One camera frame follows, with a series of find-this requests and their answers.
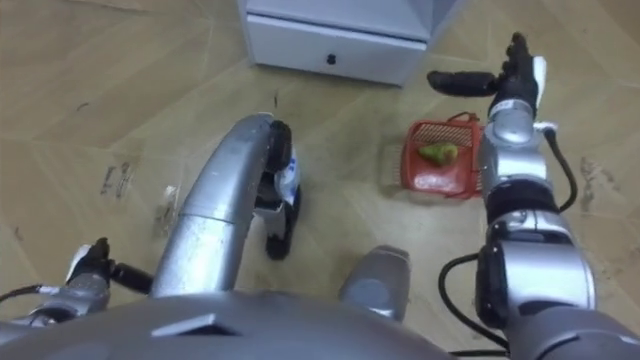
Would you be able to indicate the robot legs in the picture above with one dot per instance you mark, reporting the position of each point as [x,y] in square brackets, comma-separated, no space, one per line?
[225,210]

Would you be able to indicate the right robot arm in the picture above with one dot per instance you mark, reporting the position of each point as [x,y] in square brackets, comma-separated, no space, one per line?
[525,240]

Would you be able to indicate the red plastic basket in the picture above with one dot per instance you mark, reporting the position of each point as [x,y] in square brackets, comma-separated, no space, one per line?
[442,160]

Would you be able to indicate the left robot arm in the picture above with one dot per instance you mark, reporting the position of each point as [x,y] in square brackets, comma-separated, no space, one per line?
[65,305]

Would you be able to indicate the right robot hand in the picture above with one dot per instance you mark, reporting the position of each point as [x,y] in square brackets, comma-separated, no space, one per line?
[517,75]

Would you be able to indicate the white drawer cabinet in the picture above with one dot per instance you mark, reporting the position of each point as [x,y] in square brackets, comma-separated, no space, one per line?
[345,40]

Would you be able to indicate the green pear soft toy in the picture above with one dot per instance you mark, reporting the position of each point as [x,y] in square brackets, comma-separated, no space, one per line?
[439,153]

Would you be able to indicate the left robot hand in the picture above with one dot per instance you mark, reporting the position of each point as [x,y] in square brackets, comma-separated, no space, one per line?
[95,262]

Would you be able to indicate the robot body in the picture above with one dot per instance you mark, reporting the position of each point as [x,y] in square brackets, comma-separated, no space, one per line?
[215,330]

